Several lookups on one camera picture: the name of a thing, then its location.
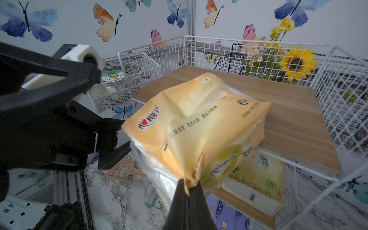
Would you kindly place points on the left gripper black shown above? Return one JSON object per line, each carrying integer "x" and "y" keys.
{"x": 63, "y": 138}

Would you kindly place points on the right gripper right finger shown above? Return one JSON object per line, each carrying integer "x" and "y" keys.
{"x": 199, "y": 214}

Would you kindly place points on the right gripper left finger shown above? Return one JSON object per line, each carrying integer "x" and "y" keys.
{"x": 178, "y": 215}

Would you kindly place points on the orange-yellow tissue pack top shelf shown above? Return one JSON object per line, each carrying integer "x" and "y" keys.
{"x": 198, "y": 131}

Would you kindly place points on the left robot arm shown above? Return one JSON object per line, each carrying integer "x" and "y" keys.
{"x": 22, "y": 214}

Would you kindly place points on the purple tissue pack right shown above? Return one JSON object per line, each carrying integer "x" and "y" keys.
{"x": 226, "y": 217}

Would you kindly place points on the green-white tissue pack middle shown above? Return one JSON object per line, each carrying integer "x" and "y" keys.
{"x": 259, "y": 181}

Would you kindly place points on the round green-lidded jar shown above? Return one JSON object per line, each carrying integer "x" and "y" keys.
{"x": 114, "y": 81}

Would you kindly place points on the teal small brush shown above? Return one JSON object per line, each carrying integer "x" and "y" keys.
{"x": 151, "y": 197}

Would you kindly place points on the pink plastic scoop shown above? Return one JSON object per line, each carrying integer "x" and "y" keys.
{"x": 123, "y": 170}

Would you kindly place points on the artificial flower bouquet in pot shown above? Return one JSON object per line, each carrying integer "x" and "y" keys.
{"x": 274, "y": 61}

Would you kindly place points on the white wire wall basket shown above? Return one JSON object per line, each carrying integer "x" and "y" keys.
{"x": 138, "y": 69}

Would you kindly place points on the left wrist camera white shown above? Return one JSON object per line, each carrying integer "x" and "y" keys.
{"x": 55, "y": 80}

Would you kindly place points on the white wire three-tier shelf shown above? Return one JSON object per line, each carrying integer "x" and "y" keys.
{"x": 271, "y": 128}

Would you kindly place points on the black wire wall basket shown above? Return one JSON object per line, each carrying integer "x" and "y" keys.
{"x": 339, "y": 82}

